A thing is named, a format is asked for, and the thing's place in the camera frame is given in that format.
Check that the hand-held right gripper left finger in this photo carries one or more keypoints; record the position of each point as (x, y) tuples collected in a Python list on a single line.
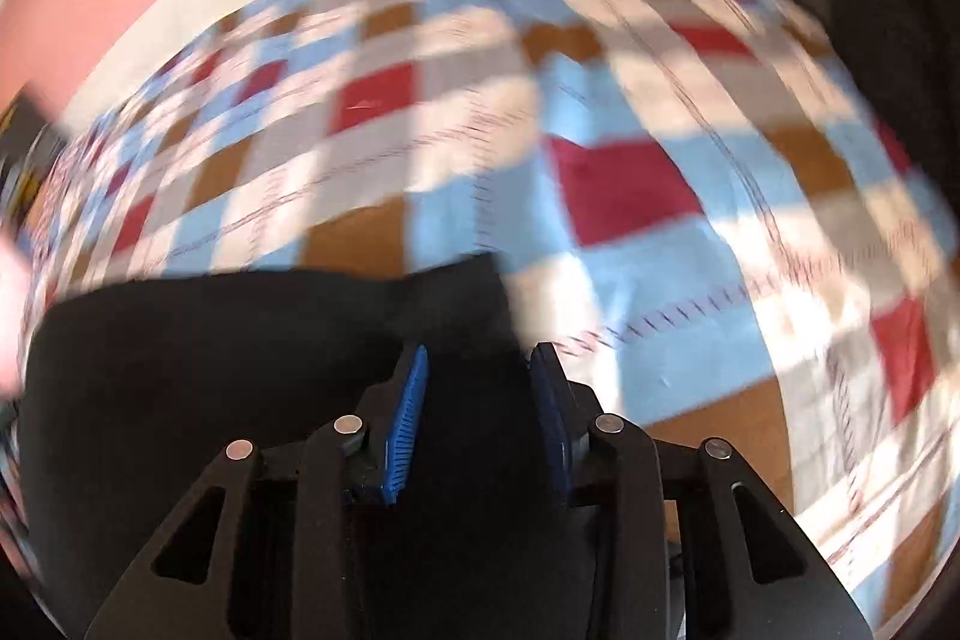
[(405, 422)]

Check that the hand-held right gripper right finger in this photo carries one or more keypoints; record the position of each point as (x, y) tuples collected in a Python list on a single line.
[(547, 422)]

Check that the black puffer jacket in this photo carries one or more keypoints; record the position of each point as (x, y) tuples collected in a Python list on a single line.
[(900, 10)]

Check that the checked bed sheet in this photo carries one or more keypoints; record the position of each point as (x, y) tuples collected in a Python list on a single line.
[(615, 190)]

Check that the black cardboard box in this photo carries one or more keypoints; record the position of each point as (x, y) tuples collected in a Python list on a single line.
[(26, 130)]

